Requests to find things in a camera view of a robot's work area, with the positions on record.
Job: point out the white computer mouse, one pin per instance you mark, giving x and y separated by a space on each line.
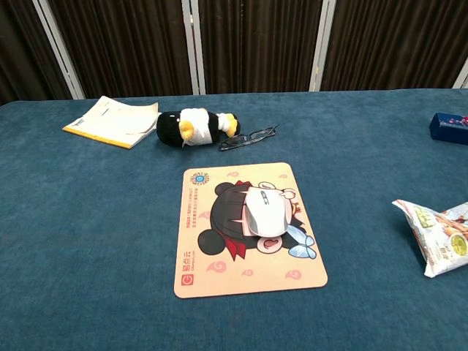
265 214

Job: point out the cartoon girl mouse pad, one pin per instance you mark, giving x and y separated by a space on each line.
204 226

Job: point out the black white penguin plush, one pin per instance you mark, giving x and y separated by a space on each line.
197 126

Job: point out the dark brown curtain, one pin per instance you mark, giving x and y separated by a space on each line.
256 45
25 51
128 47
395 44

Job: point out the white yellow notebook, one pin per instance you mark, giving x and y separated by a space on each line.
113 122

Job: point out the blue felt table cloth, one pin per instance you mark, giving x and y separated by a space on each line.
91 219

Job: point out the white snack bag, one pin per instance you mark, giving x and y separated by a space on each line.
435 237

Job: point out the dark blue floral box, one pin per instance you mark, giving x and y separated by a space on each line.
449 128

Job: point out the black frame eyeglasses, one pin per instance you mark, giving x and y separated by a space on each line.
248 137

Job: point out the white frame post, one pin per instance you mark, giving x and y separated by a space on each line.
60 51
193 47
461 78
322 47

